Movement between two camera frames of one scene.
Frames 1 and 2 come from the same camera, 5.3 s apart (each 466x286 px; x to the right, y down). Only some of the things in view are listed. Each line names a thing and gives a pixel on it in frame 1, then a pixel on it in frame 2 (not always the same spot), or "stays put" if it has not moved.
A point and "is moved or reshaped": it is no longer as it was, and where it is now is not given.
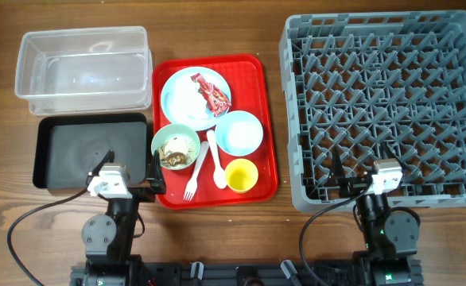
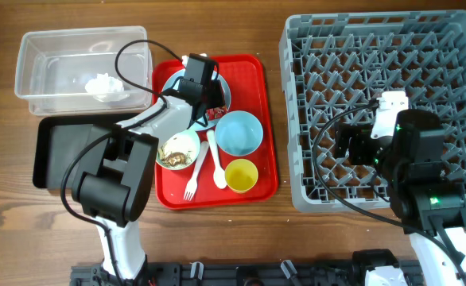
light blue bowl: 238,133 stays put
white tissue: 187,102 is moved or reshaped
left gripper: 156,187 to 219,100
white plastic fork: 192,187 stays put
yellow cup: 241,175 stays put
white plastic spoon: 220,175 stays put
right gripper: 353,184 to 360,137
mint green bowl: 177,145 stays put
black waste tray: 67,147 stays put
